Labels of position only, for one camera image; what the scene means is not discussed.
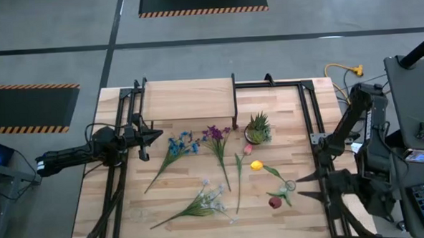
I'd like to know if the red artificial tulip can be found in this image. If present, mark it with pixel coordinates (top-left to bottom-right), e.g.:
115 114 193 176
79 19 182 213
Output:
266 189 293 210

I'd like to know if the grey side desk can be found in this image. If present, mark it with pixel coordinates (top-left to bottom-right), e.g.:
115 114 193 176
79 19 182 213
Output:
383 54 424 238

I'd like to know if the yellow artificial tulip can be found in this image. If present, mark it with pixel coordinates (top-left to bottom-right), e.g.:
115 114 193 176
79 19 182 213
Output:
249 158 289 186

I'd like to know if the black pole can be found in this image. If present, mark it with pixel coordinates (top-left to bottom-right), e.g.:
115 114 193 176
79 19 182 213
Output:
397 30 424 71

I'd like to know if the succulent in black pot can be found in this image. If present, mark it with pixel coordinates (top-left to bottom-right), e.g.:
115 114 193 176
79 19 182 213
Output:
243 110 274 146

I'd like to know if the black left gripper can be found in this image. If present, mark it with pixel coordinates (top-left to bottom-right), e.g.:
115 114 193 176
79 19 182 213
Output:
120 124 165 150

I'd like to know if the grey equipment stand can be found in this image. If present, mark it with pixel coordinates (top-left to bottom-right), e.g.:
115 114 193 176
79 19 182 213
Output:
0 158 46 238

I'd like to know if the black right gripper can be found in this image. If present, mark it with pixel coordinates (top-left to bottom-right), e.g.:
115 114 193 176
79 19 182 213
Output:
294 167 362 209

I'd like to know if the pink artificial tulip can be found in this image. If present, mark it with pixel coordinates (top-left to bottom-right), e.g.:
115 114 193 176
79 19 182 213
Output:
233 143 256 215

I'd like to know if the wooden shelf with black frame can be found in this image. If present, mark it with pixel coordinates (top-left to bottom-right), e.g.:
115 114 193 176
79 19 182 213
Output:
138 72 241 134

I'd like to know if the black aluminium table frame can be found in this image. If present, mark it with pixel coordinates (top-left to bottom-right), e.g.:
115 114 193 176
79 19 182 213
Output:
67 68 375 238

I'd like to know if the smartphone with lit screen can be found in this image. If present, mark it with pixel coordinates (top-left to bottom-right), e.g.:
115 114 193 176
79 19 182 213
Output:
403 148 424 166

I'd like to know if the blue artificial flower bunch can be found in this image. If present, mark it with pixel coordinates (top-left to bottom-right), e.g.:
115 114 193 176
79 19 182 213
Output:
141 130 202 194

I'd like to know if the white artificial flower bunch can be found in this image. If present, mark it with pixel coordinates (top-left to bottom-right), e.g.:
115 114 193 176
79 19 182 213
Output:
148 176 240 231

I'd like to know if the purple artificial flower bunch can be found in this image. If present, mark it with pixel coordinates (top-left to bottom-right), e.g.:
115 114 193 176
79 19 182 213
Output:
201 124 234 194

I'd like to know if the clear glass vase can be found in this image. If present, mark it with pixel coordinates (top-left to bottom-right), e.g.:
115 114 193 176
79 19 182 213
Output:
128 206 148 224
281 178 298 196

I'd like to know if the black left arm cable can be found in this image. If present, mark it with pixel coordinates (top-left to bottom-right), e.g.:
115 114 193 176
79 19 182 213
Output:
84 120 127 143

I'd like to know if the yellow extension cable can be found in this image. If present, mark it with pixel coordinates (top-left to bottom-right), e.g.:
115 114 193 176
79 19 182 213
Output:
323 62 365 106

